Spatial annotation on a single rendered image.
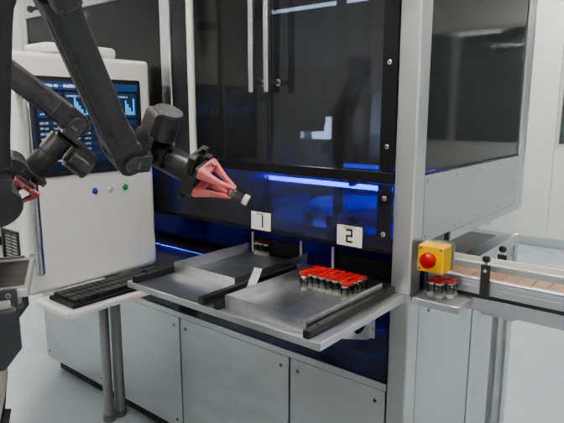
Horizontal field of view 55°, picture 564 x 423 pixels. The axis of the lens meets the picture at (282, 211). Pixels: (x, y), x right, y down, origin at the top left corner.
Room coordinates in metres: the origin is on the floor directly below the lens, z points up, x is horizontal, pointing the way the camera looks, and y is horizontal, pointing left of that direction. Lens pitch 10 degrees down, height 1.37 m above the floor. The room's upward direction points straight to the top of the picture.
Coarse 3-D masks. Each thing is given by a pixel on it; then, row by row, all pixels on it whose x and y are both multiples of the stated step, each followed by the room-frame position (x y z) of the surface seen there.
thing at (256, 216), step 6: (252, 216) 1.75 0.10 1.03; (258, 216) 1.74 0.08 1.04; (264, 216) 1.72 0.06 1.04; (270, 216) 1.70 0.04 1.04; (252, 222) 1.75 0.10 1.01; (258, 222) 1.74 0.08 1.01; (264, 222) 1.72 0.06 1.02; (270, 222) 1.70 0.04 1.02; (258, 228) 1.74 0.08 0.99; (264, 228) 1.72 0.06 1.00; (270, 228) 1.70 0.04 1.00
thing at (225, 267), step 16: (208, 256) 1.72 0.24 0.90; (224, 256) 1.78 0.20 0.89; (240, 256) 1.80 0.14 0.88; (256, 256) 1.80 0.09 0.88; (272, 256) 1.80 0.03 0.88; (304, 256) 1.70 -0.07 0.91; (176, 272) 1.60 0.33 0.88; (192, 272) 1.56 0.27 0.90; (208, 272) 1.51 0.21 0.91; (224, 272) 1.61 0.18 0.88; (240, 272) 1.61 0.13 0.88
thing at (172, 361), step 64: (512, 256) 2.13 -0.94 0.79; (64, 320) 2.57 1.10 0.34; (128, 320) 2.22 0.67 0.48; (192, 320) 1.95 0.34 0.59; (448, 320) 1.63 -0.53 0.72; (128, 384) 2.23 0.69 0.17; (192, 384) 1.96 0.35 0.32; (256, 384) 1.75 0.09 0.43; (320, 384) 1.58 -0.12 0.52; (384, 384) 1.44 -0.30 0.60; (448, 384) 1.65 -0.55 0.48
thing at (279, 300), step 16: (288, 272) 1.50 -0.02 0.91; (256, 288) 1.39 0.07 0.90; (272, 288) 1.44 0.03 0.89; (288, 288) 1.46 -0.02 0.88; (240, 304) 1.27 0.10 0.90; (256, 304) 1.24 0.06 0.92; (272, 304) 1.33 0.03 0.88; (288, 304) 1.33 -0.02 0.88; (304, 304) 1.33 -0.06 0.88; (320, 304) 1.33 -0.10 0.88; (336, 304) 1.33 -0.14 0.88; (272, 320) 1.21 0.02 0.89; (288, 320) 1.18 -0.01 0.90; (304, 320) 1.15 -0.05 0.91; (320, 320) 1.18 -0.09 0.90
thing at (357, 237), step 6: (342, 228) 1.53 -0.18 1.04; (348, 228) 1.52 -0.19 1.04; (354, 228) 1.51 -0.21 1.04; (360, 228) 1.49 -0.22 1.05; (342, 234) 1.53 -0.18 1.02; (348, 234) 1.52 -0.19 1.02; (354, 234) 1.50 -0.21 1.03; (360, 234) 1.49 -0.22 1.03; (342, 240) 1.53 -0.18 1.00; (348, 240) 1.52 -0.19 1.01; (354, 240) 1.50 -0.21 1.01; (360, 240) 1.49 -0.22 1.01; (354, 246) 1.50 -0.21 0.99; (360, 246) 1.49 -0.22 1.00
